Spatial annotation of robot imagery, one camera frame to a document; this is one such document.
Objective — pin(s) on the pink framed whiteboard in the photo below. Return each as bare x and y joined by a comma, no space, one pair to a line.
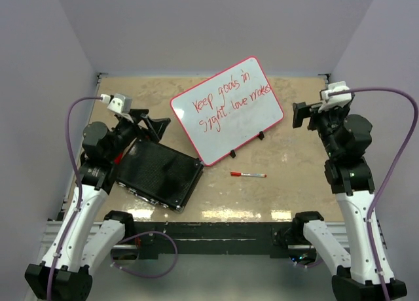
227,110

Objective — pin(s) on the aluminium frame rail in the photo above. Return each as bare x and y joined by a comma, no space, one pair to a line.
51,225

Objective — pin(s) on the red microphone silver head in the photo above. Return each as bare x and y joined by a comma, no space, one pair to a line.
118,159

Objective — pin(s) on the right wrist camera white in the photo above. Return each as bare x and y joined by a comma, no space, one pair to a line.
335,95

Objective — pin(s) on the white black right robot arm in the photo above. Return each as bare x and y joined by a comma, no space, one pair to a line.
362,271

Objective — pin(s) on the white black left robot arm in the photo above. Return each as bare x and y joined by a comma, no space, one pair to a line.
66,270

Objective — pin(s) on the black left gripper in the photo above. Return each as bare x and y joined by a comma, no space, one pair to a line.
157,126

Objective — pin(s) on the red and white marker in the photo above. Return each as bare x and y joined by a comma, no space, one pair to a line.
241,174

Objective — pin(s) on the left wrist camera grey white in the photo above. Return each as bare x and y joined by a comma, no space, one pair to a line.
119,104

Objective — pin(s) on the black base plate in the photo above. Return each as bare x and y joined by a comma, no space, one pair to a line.
149,240

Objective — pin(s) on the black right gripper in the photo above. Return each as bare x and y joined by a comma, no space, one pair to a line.
302,110

